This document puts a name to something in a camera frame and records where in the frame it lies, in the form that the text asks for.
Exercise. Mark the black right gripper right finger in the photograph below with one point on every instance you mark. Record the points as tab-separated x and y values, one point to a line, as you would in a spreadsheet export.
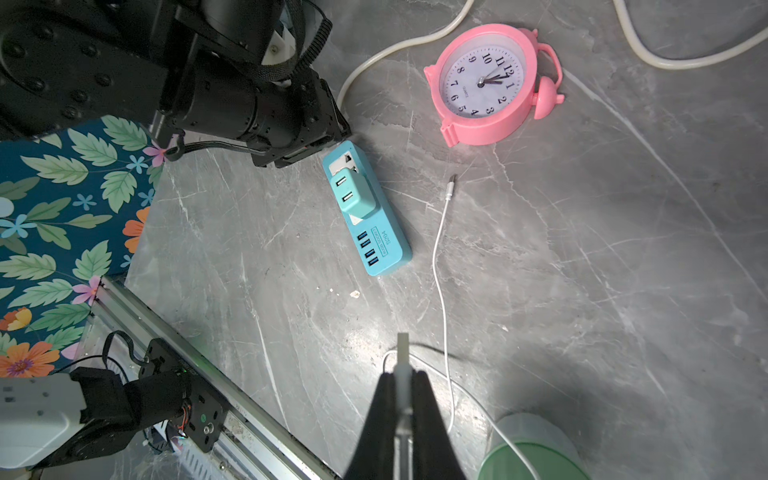
433	455

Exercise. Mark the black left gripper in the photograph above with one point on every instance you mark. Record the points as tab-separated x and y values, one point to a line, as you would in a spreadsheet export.
295	122

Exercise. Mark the teal USB wall charger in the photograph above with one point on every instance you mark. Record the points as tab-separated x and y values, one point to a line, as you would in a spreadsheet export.
353	193

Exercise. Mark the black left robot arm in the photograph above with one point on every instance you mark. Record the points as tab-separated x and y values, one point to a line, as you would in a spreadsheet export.
97	98

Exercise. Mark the pink alarm clock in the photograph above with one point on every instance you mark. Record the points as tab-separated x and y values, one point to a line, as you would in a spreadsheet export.
489	80

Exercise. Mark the teal power strip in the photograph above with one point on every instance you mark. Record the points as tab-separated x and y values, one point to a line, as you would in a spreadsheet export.
374	227

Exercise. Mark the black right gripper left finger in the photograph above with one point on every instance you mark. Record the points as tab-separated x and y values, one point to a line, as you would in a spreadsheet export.
374	454

